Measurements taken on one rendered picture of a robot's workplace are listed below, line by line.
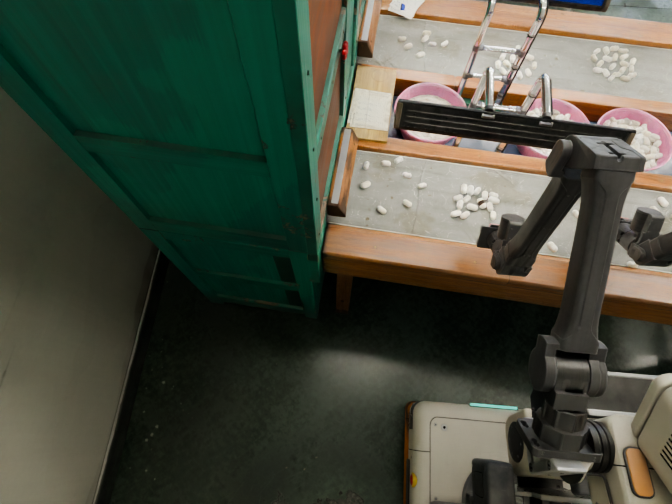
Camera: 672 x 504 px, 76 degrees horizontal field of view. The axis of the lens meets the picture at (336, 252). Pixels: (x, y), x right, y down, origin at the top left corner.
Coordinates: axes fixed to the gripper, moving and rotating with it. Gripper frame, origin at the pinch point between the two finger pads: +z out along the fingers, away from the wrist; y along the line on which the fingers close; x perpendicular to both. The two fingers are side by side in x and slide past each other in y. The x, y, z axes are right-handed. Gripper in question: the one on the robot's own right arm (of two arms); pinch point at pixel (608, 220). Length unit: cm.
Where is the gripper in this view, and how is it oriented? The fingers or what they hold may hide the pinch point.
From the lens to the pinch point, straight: 159.1
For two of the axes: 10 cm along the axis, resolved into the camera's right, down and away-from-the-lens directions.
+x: -1.0, 8.8, 4.6
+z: 1.2, -4.4, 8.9
